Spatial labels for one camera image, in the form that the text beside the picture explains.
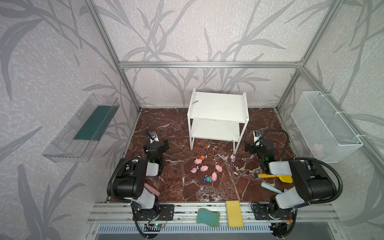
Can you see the clear plastic wall bin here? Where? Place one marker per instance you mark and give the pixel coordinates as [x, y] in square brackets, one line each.
[79, 138]

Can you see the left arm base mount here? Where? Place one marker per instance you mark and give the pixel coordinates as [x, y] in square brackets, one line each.
[162, 212]

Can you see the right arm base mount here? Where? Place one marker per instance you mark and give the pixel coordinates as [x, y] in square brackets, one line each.
[269, 212]

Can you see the yellow sponge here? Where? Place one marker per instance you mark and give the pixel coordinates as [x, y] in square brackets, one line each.
[234, 214]

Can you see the small white Doraemon figure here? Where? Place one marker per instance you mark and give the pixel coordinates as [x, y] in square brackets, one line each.
[232, 157]

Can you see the white wire mesh basket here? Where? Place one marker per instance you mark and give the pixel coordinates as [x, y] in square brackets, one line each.
[320, 123]

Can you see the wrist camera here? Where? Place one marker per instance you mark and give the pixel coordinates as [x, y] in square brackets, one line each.
[257, 135]
[151, 137]

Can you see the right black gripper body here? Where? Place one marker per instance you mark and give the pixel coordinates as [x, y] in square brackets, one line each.
[256, 146]

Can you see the pink pig toy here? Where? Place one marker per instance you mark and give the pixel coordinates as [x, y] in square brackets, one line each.
[218, 168]
[214, 176]
[204, 168]
[198, 161]

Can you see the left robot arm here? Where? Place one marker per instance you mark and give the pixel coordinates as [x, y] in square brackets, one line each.
[127, 183]

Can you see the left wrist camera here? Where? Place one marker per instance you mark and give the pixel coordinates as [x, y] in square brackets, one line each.
[151, 137]

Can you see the yellow toy spatula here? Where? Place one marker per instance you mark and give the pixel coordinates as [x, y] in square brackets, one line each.
[282, 178]

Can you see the teal blue Doraemon figure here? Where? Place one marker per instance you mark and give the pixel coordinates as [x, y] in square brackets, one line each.
[208, 179]

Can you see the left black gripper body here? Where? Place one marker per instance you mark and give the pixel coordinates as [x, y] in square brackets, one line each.
[156, 144]

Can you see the pink Doraemon figure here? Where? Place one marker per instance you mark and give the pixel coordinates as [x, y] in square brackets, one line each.
[195, 170]

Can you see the teal toy utensil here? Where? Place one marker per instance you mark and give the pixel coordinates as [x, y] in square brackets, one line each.
[270, 188]

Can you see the green circuit board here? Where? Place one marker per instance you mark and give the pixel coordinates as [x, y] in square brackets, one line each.
[156, 227]

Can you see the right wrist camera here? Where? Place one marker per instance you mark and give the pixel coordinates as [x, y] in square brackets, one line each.
[257, 135]

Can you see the white two-tier shelf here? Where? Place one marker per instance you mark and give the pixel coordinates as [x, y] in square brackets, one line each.
[218, 117]

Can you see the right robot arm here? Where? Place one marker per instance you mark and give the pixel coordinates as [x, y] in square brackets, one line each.
[315, 182]

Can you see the pink object in basket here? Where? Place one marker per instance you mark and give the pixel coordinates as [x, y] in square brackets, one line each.
[318, 151]

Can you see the green blue sponge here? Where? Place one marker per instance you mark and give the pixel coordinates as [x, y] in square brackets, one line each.
[209, 218]

